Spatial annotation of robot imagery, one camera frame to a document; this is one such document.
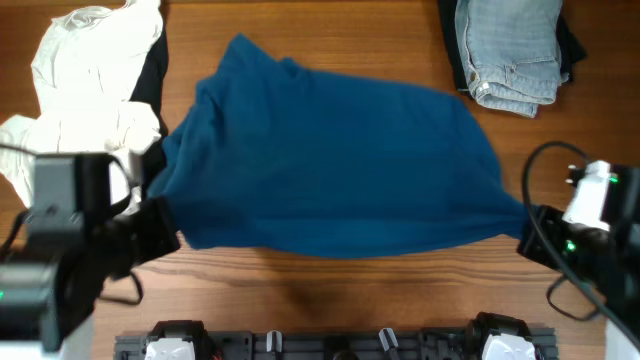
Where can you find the black garment under pile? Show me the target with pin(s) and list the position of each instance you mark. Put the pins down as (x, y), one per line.
(148, 90)

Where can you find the black folded garment under jeans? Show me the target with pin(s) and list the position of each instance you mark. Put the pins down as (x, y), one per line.
(572, 50)

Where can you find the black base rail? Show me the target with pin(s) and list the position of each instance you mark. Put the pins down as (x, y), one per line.
(488, 336)

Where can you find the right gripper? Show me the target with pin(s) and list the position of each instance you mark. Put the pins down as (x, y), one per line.
(533, 246)

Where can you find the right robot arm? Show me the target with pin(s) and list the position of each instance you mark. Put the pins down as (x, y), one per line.
(621, 292)

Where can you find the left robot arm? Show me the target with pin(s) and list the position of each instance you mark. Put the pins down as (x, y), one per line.
(61, 251)

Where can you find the blue t-shirt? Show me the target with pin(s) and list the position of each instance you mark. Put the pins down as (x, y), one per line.
(273, 154)

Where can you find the folded light blue jeans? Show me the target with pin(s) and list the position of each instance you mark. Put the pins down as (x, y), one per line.
(509, 53)

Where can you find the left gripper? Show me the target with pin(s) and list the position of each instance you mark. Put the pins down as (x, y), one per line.
(157, 211)

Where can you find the white shirt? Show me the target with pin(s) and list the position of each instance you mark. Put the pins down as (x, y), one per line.
(84, 72)

